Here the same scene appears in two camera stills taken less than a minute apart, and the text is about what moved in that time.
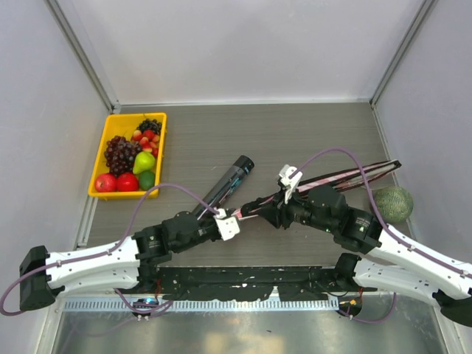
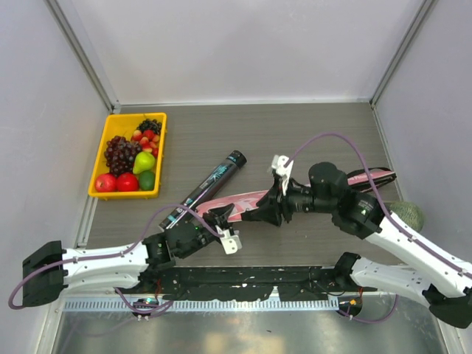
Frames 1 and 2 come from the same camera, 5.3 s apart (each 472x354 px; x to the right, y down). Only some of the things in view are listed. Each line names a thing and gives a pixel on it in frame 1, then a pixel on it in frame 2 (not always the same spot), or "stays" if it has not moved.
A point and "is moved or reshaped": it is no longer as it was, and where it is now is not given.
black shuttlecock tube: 227,184 to 227,166
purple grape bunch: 120,154 stays
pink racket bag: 344,180 is moved or reshaped
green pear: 144,161 stays
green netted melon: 394,203 to 408,212
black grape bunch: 153,125 stays
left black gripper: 211,216 stays
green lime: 147,179 stays
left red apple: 105,183 stays
